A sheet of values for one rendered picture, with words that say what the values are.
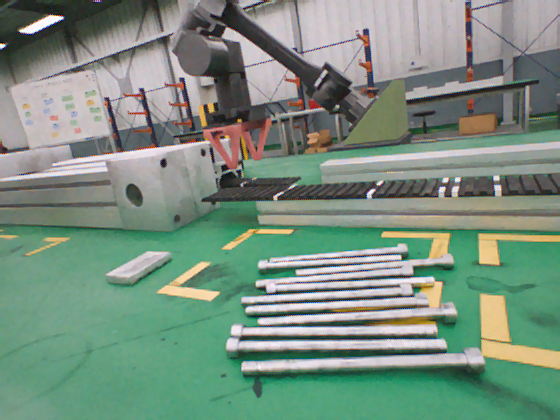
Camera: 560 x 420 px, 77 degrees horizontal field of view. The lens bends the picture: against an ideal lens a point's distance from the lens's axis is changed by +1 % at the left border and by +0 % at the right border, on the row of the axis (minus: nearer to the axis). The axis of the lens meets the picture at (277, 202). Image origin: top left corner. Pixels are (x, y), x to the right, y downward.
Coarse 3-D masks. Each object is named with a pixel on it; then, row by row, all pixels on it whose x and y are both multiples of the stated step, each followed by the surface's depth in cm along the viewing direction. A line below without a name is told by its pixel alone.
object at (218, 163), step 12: (192, 144) 72; (228, 144) 68; (96, 156) 89; (108, 156) 78; (120, 156) 73; (216, 156) 70; (216, 168) 64; (228, 168) 68; (240, 168) 71; (216, 180) 65
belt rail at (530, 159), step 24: (552, 144) 42; (336, 168) 54; (360, 168) 52; (384, 168) 51; (408, 168) 49; (432, 168) 48; (456, 168) 46; (480, 168) 44; (504, 168) 43; (528, 168) 42; (552, 168) 41
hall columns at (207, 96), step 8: (184, 0) 364; (184, 8) 364; (200, 88) 383; (208, 88) 389; (200, 96) 383; (208, 96) 392; (216, 96) 387; (200, 104) 384; (208, 104) 376; (216, 104) 372; (200, 112) 384; (208, 112) 379; (240, 120) 399; (224, 136) 379; (240, 136) 399; (240, 144) 398
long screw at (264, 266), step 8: (376, 256) 26; (384, 256) 26; (392, 256) 26; (264, 264) 27; (272, 264) 27; (280, 264) 27; (288, 264) 27; (296, 264) 27; (304, 264) 27; (312, 264) 27; (320, 264) 27; (328, 264) 26; (336, 264) 26; (344, 264) 26; (352, 264) 26; (360, 264) 26; (264, 272) 27
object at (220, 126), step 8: (216, 120) 60; (224, 120) 61; (232, 120) 63; (208, 128) 58; (216, 128) 57; (224, 128) 57; (232, 128) 56; (240, 128) 57; (208, 136) 59; (216, 136) 59; (232, 136) 57; (216, 144) 59; (232, 144) 58; (224, 152) 60; (232, 152) 59; (224, 160) 61; (232, 160) 60; (232, 168) 61
